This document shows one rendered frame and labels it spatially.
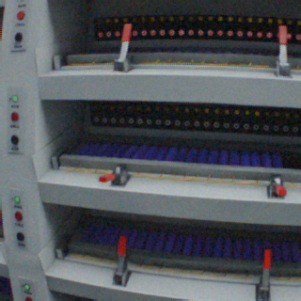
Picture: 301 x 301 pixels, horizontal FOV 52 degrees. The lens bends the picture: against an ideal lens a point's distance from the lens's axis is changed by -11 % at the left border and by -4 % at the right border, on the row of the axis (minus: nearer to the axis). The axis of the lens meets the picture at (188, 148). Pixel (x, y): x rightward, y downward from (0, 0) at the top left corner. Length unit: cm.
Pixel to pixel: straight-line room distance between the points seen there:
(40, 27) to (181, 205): 41
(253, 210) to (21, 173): 43
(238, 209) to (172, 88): 22
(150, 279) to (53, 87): 40
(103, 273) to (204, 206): 26
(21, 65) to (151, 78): 26
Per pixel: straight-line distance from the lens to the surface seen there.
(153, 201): 55
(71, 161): 65
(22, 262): 73
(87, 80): 58
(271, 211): 54
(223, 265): 65
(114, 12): 80
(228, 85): 52
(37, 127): 63
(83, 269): 69
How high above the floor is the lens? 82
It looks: 7 degrees down
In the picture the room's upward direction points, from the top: 2 degrees clockwise
